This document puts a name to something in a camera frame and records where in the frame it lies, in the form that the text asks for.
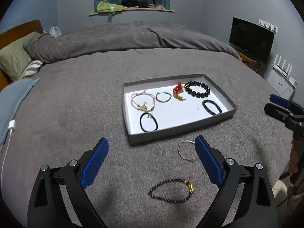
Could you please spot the white wifi router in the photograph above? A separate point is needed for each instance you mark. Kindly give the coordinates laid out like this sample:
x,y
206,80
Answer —
x,y
282,66

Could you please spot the white charger with cable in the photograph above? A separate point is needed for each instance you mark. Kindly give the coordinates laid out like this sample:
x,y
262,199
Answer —
x,y
11,128

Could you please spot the grey duvet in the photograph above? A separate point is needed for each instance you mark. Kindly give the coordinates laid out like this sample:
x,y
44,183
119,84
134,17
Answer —
x,y
121,37

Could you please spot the right hand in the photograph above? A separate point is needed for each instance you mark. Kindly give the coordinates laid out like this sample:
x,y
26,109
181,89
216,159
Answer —
x,y
294,158

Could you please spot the white wall hook rack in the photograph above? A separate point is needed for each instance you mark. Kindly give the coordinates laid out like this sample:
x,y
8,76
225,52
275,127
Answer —
x,y
268,26

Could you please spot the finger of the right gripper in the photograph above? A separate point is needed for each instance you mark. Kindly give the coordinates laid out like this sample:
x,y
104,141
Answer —
x,y
278,112
275,99

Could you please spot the grey white jewelry tray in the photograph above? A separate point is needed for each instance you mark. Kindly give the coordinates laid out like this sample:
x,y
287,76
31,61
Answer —
x,y
152,113

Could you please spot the white cardboard box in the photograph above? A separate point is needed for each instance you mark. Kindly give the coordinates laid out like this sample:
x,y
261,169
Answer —
x,y
284,86

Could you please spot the pink item on shelf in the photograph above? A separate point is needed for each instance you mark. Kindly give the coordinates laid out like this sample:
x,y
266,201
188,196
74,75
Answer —
x,y
160,6

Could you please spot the wooden tv stand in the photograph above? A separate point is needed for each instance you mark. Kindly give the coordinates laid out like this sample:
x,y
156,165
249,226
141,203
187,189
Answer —
x,y
252,64

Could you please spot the wooden window shelf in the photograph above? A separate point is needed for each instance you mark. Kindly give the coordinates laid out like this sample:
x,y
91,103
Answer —
x,y
134,9

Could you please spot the wooden headboard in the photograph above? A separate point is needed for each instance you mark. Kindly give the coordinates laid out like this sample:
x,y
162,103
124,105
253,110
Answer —
x,y
13,34

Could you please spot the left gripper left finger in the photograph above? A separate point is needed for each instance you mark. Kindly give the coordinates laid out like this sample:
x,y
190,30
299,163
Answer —
x,y
46,207

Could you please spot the olive green pillow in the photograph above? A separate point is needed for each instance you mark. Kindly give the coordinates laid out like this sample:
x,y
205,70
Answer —
x,y
14,59

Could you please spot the black cloth on shelf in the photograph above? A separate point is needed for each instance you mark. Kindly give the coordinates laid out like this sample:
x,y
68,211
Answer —
x,y
134,3

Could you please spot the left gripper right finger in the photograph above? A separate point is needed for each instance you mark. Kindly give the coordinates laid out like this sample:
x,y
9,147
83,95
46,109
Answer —
x,y
257,206

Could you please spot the red bead gold tassel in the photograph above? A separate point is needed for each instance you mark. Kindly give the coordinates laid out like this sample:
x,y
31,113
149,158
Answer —
x,y
179,89

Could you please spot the silver bangle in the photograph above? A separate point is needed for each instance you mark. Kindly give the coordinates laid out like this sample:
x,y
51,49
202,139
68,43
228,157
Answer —
x,y
187,151

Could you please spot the green cloth on shelf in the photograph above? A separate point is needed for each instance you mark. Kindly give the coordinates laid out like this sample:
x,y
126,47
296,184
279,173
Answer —
x,y
105,6

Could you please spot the black television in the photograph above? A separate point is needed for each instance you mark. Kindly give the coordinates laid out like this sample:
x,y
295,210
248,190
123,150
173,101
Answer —
x,y
252,39

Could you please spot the light blue cloth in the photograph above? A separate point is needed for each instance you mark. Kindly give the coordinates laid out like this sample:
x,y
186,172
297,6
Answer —
x,y
11,98

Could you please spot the grey bed blanket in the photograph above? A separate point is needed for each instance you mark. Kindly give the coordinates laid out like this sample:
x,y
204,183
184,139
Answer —
x,y
78,101

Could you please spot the striped grey pillow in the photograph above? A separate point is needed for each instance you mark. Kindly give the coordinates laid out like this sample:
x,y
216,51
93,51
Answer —
x,y
32,68

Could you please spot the white plastic bag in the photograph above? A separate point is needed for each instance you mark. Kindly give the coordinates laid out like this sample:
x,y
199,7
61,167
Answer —
x,y
55,32

